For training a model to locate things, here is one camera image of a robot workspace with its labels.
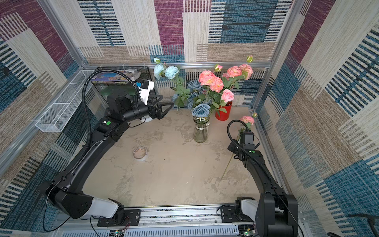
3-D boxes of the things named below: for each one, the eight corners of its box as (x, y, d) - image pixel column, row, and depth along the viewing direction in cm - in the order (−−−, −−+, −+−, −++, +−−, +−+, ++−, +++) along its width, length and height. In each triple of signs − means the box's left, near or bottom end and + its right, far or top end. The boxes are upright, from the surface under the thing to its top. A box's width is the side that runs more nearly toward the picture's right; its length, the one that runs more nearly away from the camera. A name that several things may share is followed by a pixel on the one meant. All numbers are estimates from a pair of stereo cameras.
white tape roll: (132, 161, 95) (130, 159, 93) (135, 148, 101) (134, 146, 99) (146, 161, 95) (145, 159, 93) (148, 148, 101) (147, 146, 99)
